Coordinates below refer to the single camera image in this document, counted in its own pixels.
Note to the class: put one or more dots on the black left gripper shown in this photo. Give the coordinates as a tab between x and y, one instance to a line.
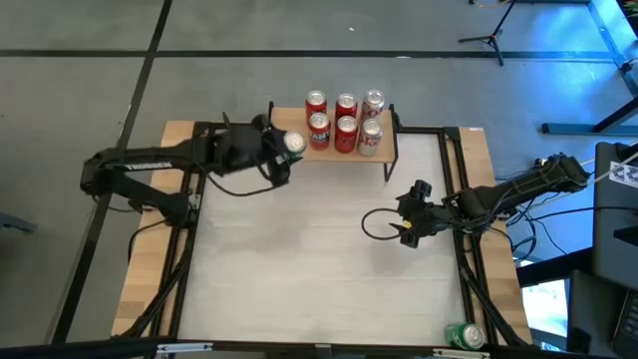
244	147

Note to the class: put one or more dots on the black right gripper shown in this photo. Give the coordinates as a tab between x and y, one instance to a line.
423	217

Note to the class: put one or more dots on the green Sprite can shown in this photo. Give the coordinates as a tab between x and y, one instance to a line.
463	336
294	142

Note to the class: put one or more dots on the red Fanta strawberry can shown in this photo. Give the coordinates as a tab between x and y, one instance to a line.
316	101
319	134

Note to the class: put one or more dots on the red Coca-Cola can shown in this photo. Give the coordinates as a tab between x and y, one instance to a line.
346	104
346	137

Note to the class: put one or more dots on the silver Diet Coke can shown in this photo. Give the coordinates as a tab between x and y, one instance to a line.
370	139
373	104

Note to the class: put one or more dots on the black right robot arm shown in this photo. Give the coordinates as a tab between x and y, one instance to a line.
518	192

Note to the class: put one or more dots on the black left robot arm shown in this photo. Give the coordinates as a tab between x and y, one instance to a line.
144	162

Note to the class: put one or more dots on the lit screen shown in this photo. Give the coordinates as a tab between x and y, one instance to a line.
545	309

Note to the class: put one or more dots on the black cabinet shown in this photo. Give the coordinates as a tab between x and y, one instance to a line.
610	239

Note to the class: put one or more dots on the black tripod stand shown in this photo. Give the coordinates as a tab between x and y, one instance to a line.
492	36

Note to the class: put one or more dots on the white black marker tag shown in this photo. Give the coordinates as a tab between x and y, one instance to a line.
625	174

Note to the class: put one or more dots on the black crossbar with silver brackets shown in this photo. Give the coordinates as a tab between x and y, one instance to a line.
99	349

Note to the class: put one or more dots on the grey floor object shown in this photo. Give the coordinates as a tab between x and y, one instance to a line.
15	223

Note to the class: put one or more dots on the wooden shelf black metal frame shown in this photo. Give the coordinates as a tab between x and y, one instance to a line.
385	149

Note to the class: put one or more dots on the black table frame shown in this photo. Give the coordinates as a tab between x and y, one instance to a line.
406	129

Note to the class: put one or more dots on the black metal desk frame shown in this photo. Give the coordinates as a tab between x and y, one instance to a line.
573	128

